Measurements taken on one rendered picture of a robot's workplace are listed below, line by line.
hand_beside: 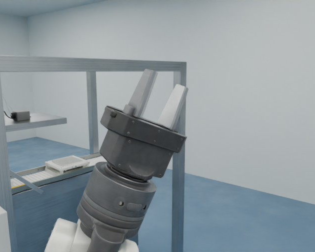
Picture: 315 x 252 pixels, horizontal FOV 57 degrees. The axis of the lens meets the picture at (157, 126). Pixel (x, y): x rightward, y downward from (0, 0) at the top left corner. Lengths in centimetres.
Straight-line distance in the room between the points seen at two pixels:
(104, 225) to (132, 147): 10
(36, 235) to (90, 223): 193
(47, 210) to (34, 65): 127
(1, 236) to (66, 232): 81
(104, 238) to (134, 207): 5
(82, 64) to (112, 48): 425
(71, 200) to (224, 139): 267
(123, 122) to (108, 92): 538
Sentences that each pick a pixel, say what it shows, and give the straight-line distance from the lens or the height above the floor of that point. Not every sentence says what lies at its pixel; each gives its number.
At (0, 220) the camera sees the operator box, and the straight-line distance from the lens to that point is 119.
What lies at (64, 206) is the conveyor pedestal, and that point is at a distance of 233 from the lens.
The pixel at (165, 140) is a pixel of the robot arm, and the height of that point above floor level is 156.
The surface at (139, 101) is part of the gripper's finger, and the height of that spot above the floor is 161.
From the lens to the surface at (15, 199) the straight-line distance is 209.
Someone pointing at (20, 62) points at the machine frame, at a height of 168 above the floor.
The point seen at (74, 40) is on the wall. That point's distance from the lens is 646.
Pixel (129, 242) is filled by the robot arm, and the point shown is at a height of 141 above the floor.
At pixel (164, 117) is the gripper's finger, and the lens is 40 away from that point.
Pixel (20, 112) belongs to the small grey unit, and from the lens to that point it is 204.
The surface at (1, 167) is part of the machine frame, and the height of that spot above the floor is 129.
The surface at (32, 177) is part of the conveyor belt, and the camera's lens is 231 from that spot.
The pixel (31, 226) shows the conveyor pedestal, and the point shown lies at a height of 60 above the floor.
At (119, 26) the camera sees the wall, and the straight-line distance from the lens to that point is 551.
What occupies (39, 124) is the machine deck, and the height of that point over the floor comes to 131.
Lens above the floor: 165
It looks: 11 degrees down
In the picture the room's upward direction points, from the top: straight up
